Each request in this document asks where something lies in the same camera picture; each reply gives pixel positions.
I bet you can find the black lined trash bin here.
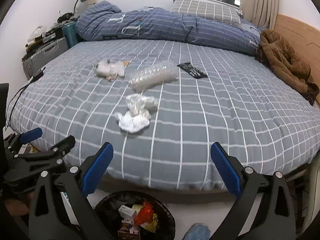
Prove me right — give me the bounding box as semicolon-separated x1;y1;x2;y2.
94;191;176;239

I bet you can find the small grey white box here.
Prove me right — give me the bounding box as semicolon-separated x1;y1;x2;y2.
118;205;137;222

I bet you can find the black charger cable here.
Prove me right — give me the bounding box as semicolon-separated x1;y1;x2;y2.
4;80;34;131

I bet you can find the blue slipper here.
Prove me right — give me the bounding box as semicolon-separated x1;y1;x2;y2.
183;223;210;240

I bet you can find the brown jacket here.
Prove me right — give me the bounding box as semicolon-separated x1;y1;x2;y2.
255;29;319;105

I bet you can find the brown cookie box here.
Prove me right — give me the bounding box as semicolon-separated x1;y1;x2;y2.
118;219;140;240

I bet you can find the clear bubble wrap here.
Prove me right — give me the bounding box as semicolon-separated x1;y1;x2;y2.
126;60;179;93

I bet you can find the blue striped duvet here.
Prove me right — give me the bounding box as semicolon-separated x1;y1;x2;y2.
76;1;260;55

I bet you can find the person left hand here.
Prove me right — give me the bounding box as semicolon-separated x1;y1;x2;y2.
4;193;33;216

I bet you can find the white drawstring pouch bag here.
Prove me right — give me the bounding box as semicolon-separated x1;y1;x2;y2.
94;60;130;81

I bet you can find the yellow white snack packet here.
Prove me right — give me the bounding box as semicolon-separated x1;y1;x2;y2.
140;213;158;233

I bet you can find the grey checked bed sheet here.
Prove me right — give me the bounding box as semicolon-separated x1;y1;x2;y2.
8;40;319;190

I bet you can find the beige curtain right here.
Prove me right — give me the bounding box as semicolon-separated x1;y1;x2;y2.
240;0;279;29

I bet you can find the red plastic bag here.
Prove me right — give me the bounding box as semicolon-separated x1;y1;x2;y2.
134;201;154;226

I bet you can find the grey suitcase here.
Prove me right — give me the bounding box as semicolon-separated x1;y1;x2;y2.
22;37;68;80

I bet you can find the grey checked pillow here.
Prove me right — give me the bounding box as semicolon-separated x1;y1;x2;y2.
170;0;241;28

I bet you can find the teal suitcase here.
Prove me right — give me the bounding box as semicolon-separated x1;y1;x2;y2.
62;22;82;48

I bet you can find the clutter pile on suitcase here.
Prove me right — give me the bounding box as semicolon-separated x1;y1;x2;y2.
25;12;79;55

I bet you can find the black wet wipe sachet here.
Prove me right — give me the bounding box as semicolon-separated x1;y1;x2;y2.
177;62;208;79

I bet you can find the white tissue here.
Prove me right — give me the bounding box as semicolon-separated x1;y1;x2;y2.
114;94;159;134

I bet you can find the white mask on clutter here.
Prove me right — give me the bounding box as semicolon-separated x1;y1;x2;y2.
27;25;47;42

